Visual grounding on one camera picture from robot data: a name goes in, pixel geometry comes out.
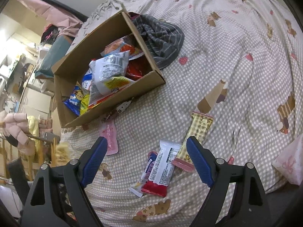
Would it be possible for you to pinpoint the pink curtain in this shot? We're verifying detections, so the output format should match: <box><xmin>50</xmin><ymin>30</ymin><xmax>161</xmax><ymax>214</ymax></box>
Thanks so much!
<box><xmin>17</xmin><ymin>0</ymin><xmax>83</xmax><ymax>37</ymax></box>

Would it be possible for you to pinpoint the white purple snack bar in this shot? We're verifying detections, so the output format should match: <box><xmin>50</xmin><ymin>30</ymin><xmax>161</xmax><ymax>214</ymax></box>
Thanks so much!
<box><xmin>129</xmin><ymin>151</ymin><xmax>158</xmax><ymax>198</ymax></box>

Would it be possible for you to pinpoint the beige plaid snack bar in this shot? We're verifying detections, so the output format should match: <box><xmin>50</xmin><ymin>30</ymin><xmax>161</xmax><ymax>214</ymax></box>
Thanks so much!
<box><xmin>171</xmin><ymin>111</ymin><xmax>214</xmax><ymax>173</ymax></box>

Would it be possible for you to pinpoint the yellow snack bag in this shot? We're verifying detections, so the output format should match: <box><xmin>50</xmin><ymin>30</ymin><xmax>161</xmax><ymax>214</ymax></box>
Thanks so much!
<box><xmin>80</xmin><ymin>94</ymin><xmax>89</xmax><ymax>115</ymax></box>

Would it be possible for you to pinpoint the brown cardboard box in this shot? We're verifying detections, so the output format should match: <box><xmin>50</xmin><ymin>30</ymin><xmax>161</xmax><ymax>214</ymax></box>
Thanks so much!
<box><xmin>52</xmin><ymin>10</ymin><xmax>165</xmax><ymax>128</ymax></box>

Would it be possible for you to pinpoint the grey striped cloth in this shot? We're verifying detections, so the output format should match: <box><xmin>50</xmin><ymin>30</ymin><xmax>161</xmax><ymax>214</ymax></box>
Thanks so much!
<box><xmin>131</xmin><ymin>14</ymin><xmax>185</xmax><ymax>70</ymax></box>

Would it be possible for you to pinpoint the black chair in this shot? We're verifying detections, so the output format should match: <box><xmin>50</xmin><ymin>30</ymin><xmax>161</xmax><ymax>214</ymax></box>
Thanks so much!
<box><xmin>7</xmin><ymin>158</ymin><xmax>30</xmax><ymax>206</ymax></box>

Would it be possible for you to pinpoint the pink puffer jacket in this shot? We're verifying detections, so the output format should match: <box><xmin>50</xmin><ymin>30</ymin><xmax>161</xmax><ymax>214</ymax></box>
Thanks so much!
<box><xmin>1</xmin><ymin>110</ymin><xmax>35</xmax><ymax>156</ymax></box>

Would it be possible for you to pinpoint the pink flat snack packet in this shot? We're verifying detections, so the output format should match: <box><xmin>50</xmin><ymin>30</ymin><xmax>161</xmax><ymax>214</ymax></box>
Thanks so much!
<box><xmin>99</xmin><ymin>119</ymin><xmax>119</xmax><ymax>156</ymax></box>

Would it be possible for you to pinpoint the pile of dark clothes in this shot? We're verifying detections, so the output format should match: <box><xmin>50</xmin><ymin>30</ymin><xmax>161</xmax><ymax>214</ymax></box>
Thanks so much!
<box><xmin>40</xmin><ymin>24</ymin><xmax>59</xmax><ymax>45</ymax></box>

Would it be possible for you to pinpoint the white red snack bag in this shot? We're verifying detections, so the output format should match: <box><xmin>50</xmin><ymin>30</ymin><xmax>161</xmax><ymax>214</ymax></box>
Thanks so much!
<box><xmin>88</xmin><ymin>51</ymin><xmax>135</xmax><ymax>109</ymax></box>

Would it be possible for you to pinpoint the white orange shrimp snack bag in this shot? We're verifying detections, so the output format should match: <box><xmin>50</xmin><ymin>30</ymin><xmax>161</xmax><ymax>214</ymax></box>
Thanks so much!
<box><xmin>101</xmin><ymin>34</ymin><xmax>144</xmax><ymax>61</ymax></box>

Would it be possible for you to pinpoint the pink cloth at edge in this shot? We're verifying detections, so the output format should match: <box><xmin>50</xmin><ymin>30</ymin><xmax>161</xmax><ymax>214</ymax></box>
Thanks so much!
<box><xmin>272</xmin><ymin>134</ymin><xmax>303</xmax><ymax>186</ymax></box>

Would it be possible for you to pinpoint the blue cartoon snack bag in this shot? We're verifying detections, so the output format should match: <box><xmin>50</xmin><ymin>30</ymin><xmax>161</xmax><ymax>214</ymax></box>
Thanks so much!
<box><xmin>63</xmin><ymin>85</ymin><xmax>84</xmax><ymax>116</ymax></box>

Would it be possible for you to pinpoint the white blue striped snack bag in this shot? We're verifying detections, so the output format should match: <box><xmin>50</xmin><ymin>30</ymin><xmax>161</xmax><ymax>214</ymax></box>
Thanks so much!
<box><xmin>81</xmin><ymin>69</ymin><xmax>92</xmax><ymax>91</ymax></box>

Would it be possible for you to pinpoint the white red wafer packet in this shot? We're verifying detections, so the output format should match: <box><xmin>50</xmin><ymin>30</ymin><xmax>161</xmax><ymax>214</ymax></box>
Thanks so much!
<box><xmin>142</xmin><ymin>140</ymin><xmax>181</xmax><ymax>197</ymax></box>

